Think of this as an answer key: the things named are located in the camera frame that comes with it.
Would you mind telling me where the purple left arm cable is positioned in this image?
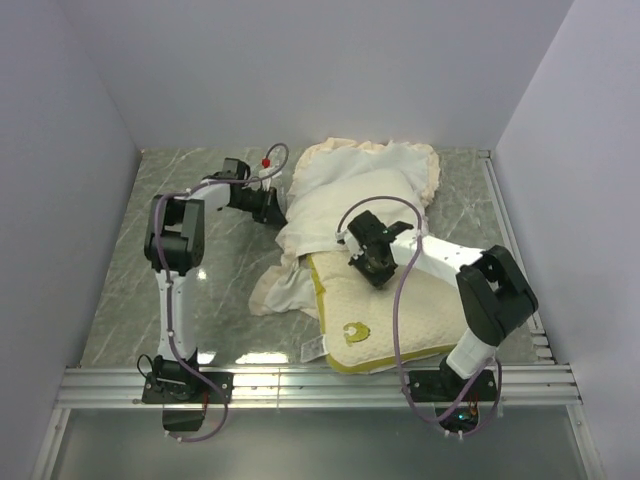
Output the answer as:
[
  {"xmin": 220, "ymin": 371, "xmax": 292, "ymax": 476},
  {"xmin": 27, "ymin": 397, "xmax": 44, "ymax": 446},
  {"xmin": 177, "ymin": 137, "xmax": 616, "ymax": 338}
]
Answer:
[{"xmin": 152, "ymin": 143, "xmax": 291, "ymax": 444}]

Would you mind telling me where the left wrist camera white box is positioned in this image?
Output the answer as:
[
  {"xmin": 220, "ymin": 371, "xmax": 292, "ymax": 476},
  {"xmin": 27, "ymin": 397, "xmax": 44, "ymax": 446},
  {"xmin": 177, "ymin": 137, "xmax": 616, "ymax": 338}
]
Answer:
[{"xmin": 258, "ymin": 157, "xmax": 282, "ymax": 190}]

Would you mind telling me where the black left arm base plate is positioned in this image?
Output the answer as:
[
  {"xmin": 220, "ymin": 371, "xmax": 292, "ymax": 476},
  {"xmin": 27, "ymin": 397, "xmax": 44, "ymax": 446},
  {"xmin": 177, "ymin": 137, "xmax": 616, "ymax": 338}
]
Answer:
[{"xmin": 141, "ymin": 367, "xmax": 234, "ymax": 433}]

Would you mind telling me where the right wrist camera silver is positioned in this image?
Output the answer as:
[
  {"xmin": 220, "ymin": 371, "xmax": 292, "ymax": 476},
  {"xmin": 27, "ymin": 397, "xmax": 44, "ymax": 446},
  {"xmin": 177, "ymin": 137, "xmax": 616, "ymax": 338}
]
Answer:
[{"xmin": 335, "ymin": 229, "xmax": 363, "ymax": 260}]

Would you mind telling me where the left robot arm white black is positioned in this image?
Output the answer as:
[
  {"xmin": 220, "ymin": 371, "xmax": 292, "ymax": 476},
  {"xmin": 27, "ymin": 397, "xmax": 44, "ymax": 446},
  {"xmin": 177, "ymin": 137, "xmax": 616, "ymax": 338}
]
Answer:
[{"xmin": 143, "ymin": 157, "xmax": 286, "ymax": 403}]

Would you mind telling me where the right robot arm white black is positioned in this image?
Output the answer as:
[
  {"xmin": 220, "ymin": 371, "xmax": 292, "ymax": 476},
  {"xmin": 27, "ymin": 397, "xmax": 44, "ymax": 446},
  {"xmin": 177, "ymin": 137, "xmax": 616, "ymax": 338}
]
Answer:
[{"xmin": 336, "ymin": 210, "xmax": 539, "ymax": 400}]

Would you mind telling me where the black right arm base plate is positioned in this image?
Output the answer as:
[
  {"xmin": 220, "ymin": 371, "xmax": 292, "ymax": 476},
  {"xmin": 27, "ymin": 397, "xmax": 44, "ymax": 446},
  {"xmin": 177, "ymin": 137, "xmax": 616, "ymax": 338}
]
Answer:
[{"xmin": 406, "ymin": 368, "xmax": 503, "ymax": 440}]

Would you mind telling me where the aluminium mounting rail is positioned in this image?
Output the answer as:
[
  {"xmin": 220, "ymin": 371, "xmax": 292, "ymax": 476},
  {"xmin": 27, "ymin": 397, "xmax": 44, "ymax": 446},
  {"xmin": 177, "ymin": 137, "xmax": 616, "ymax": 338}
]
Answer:
[{"xmin": 54, "ymin": 364, "xmax": 582, "ymax": 409}]

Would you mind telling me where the white pillowcase with peach ruffles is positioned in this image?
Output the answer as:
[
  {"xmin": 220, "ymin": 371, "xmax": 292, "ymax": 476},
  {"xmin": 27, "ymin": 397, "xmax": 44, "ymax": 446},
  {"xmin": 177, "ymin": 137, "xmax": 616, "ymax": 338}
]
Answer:
[{"xmin": 248, "ymin": 138, "xmax": 440, "ymax": 318}]

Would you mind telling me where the cream pillow with yellow edge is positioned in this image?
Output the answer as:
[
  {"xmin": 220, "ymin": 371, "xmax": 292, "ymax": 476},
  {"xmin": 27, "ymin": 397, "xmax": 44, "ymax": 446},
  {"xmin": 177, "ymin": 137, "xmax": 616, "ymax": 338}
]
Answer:
[{"xmin": 300, "ymin": 252, "xmax": 467, "ymax": 374}]

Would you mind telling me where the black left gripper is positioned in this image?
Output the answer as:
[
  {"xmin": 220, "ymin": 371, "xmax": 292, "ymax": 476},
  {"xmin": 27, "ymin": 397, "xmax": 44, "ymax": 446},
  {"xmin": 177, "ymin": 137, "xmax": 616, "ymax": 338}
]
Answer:
[{"xmin": 232, "ymin": 186, "xmax": 290, "ymax": 229}]

